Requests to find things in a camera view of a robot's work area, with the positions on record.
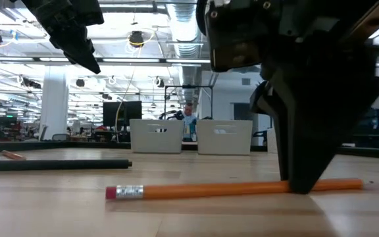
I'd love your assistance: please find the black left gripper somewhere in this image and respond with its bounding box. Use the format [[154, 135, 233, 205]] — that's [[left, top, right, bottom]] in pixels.
[[21, 0, 105, 75]]

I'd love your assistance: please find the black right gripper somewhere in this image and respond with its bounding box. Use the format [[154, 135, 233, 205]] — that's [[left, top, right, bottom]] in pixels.
[[267, 0, 379, 195]]

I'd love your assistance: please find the grey plastic bin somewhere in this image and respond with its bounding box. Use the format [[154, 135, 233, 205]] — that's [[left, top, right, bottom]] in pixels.
[[195, 118, 253, 156], [129, 118, 185, 155]]

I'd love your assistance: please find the orange pencil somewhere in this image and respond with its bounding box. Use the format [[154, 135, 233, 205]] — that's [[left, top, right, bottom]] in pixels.
[[105, 178, 364, 201], [1, 149, 28, 161]]

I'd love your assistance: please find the black pen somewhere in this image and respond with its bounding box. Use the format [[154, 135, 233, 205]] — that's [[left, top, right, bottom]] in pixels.
[[0, 159, 134, 172]]

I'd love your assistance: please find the black equipment case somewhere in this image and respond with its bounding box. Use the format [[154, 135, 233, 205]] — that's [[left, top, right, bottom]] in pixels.
[[353, 106, 379, 149]]

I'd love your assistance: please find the long ceiling light strip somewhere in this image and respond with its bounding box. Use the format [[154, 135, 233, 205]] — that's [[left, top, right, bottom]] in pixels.
[[0, 56, 379, 68]]

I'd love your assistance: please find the white pillar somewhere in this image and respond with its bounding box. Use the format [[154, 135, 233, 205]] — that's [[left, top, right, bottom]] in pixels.
[[39, 65, 71, 141]]

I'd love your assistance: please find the person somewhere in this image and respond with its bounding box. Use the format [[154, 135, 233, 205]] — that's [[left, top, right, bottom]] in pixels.
[[180, 102, 199, 142]]

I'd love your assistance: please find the black monitor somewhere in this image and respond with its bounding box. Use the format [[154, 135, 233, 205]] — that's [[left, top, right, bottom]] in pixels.
[[103, 100, 143, 128]]

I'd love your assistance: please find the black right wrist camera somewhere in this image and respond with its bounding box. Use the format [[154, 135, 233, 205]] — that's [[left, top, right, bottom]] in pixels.
[[195, 0, 284, 73]]

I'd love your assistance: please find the silver ceiling duct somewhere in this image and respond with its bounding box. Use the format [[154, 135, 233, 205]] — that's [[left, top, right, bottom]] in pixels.
[[166, 3, 207, 103]]

